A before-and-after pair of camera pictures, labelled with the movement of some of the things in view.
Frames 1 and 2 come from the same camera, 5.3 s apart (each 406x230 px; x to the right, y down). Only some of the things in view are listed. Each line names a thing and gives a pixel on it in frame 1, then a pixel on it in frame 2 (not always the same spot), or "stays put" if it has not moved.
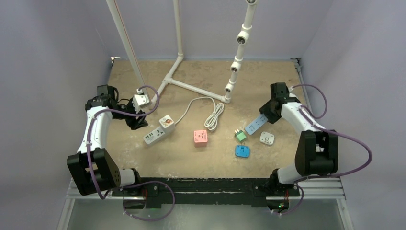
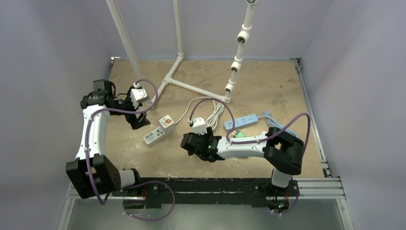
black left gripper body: (130, 119) stays put
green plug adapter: (240, 135) stays put
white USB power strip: (154, 135) stays put
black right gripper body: (270, 113) to (197, 141)
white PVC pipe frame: (244, 31) stays put
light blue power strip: (255, 124) to (240, 122)
